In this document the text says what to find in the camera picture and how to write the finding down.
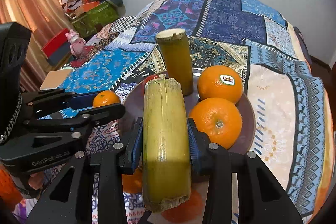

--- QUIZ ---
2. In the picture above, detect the small mandarin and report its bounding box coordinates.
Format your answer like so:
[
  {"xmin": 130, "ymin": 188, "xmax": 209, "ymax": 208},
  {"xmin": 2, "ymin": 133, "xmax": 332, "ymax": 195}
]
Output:
[
  {"xmin": 122, "ymin": 168, "xmax": 142, "ymax": 194},
  {"xmin": 92, "ymin": 90, "xmax": 120, "ymax": 107}
]

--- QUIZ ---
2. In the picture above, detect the sugarcane piece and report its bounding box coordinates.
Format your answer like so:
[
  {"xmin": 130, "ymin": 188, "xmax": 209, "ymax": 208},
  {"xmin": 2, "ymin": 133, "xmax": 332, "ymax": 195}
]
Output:
[
  {"xmin": 142, "ymin": 75, "xmax": 191, "ymax": 213},
  {"xmin": 155, "ymin": 28, "xmax": 193, "ymax": 96}
]

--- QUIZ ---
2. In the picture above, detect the red tomato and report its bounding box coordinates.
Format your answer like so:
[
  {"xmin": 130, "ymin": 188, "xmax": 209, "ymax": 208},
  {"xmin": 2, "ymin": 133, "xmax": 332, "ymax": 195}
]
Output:
[
  {"xmin": 142, "ymin": 74, "xmax": 167, "ymax": 95},
  {"xmin": 161, "ymin": 189, "xmax": 203, "ymax": 223}
]

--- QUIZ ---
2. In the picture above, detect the plain large orange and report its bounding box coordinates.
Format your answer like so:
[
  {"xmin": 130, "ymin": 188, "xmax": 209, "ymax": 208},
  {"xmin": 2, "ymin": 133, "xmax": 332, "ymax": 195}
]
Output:
[{"xmin": 189, "ymin": 98, "xmax": 243, "ymax": 149}]

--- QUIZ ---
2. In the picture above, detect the stickered large orange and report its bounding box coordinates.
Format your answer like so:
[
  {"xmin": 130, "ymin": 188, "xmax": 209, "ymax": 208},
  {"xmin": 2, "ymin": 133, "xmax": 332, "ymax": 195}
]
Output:
[{"xmin": 197, "ymin": 65, "xmax": 243, "ymax": 104}]

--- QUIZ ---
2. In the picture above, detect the cardboard box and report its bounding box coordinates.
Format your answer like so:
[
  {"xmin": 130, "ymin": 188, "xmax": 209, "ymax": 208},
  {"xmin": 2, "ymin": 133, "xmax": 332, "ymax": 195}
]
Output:
[{"xmin": 39, "ymin": 69, "xmax": 73, "ymax": 90}]

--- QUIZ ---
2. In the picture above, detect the dark purple plate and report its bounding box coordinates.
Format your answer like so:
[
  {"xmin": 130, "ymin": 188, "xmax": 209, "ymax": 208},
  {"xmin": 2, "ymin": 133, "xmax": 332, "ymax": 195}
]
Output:
[{"xmin": 118, "ymin": 67, "xmax": 257, "ymax": 183}]

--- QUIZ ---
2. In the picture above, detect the dark blue box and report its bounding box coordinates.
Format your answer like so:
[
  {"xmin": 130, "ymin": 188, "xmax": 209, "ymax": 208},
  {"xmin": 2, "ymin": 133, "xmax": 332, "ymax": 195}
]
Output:
[{"xmin": 47, "ymin": 42, "xmax": 71, "ymax": 66}]

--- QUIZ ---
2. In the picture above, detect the red box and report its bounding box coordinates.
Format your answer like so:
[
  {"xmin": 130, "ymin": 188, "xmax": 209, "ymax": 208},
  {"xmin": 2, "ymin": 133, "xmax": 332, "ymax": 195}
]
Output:
[{"xmin": 42, "ymin": 28, "xmax": 69, "ymax": 58}]

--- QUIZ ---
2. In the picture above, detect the pink rabbit toy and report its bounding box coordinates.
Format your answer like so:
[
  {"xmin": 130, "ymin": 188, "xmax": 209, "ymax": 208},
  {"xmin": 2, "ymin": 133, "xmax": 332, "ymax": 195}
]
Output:
[{"xmin": 65, "ymin": 30, "xmax": 86, "ymax": 59}]

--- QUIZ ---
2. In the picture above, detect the orange striped curtain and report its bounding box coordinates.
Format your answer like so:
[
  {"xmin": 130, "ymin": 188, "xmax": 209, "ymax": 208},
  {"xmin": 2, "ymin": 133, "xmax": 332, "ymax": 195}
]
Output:
[{"xmin": 1, "ymin": 0, "xmax": 72, "ymax": 92}]

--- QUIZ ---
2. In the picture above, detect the dark bag beside bed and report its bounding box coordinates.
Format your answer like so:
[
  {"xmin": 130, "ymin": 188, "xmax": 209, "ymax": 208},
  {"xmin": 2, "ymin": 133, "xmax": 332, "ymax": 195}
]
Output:
[{"xmin": 294, "ymin": 27, "xmax": 313, "ymax": 65}]

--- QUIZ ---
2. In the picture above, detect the patchwork patterned bedspread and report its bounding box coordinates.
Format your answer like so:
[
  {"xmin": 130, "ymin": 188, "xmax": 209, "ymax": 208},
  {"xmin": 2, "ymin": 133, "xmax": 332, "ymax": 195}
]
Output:
[{"xmin": 60, "ymin": 0, "xmax": 335, "ymax": 223}]

